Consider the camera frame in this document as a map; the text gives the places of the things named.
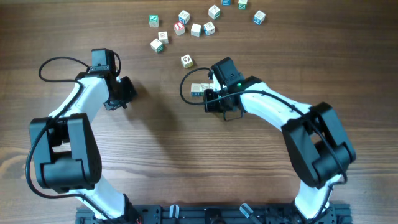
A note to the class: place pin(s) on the wooden block number 9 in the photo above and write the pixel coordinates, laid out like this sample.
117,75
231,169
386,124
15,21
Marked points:
196,30

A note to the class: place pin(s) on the blue sided block letter B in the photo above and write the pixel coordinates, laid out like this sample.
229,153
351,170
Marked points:
209,28

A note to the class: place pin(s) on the green block top edge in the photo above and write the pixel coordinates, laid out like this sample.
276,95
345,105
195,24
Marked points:
242,4

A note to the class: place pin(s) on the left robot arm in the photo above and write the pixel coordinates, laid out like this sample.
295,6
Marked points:
64,160

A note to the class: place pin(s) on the wooden block red print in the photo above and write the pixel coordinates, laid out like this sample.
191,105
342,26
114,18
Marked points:
163,37

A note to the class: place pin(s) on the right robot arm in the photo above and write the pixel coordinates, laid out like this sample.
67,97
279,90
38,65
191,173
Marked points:
318,146

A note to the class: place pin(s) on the red letter I block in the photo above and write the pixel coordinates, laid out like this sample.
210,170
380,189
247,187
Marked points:
179,28

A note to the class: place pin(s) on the wooden block number 8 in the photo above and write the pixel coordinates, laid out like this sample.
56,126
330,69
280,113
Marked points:
195,89

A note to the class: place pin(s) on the wooden block green side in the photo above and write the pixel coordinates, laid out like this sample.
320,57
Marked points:
157,45
214,12
203,87

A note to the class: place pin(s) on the blue block top edge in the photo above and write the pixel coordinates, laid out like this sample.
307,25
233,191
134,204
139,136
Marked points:
226,2

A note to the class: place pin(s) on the wooden block soccer ball W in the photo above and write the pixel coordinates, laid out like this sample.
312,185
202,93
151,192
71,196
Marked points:
186,61

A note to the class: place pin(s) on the blue block far right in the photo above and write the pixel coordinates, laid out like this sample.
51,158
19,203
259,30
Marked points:
259,17

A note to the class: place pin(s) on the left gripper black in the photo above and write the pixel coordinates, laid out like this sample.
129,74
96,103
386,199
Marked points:
130,94

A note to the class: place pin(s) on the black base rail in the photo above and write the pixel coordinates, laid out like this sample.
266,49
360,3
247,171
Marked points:
271,213

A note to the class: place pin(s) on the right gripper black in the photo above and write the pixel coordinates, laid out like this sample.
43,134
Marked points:
209,107

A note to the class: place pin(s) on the green letter N block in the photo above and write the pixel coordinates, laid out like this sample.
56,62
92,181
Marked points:
154,20

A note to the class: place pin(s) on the blue sided block upper left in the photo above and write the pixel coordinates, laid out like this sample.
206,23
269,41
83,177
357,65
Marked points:
184,17

